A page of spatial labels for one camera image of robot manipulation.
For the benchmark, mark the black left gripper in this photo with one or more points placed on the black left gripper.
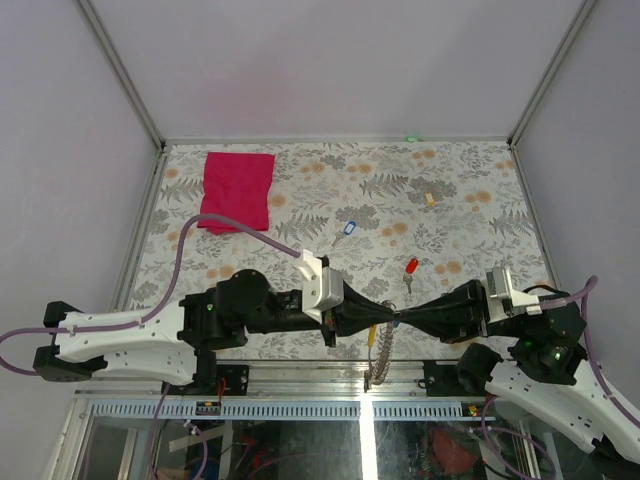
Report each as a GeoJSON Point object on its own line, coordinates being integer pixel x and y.
{"type": "Point", "coordinates": [355, 314]}

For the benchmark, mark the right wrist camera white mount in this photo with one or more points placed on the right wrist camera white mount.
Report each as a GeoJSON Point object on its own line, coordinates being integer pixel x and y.
{"type": "Point", "coordinates": [503, 300]}

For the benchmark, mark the grey keyring with yellow handle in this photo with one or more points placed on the grey keyring with yellow handle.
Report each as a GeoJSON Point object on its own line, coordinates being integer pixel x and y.
{"type": "Point", "coordinates": [379, 356]}

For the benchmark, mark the pink folded cloth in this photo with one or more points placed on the pink folded cloth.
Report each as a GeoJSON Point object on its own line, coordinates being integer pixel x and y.
{"type": "Point", "coordinates": [236, 185]}

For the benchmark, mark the metal front rail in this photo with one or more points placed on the metal front rail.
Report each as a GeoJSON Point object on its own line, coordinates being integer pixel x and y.
{"type": "Point", "coordinates": [287, 390]}

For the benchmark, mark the loose blue tag key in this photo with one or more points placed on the loose blue tag key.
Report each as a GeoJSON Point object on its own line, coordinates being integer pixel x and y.
{"type": "Point", "coordinates": [347, 230]}

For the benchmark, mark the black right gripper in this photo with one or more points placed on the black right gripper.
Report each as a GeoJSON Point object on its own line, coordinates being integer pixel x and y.
{"type": "Point", "coordinates": [451, 316]}

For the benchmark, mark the aluminium enclosure frame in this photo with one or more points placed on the aluminium enclosure frame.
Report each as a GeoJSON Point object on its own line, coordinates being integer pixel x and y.
{"type": "Point", "coordinates": [172, 187]}

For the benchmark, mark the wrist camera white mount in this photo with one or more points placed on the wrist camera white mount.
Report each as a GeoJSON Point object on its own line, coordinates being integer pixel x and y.
{"type": "Point", "coordinates": [322, 285]}
{"type": "Point", "coordinates": [503, 300]}

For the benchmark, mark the red tag key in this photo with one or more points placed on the red tag key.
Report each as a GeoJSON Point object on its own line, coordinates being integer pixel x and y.
{"type": "Point", "coordinates": [408, 274]}

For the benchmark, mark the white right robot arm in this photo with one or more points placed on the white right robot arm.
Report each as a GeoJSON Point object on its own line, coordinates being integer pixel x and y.
{"type": "Point", "coordinates": [549, 372]}

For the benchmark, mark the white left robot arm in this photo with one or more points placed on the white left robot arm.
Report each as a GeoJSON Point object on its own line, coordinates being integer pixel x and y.
{"type": "Point", "coordinates": [178, 345]}

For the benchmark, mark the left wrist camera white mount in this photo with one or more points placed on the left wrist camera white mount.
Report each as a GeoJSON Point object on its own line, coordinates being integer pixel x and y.
{"type": "Point", "coordinates": [322, 285]}

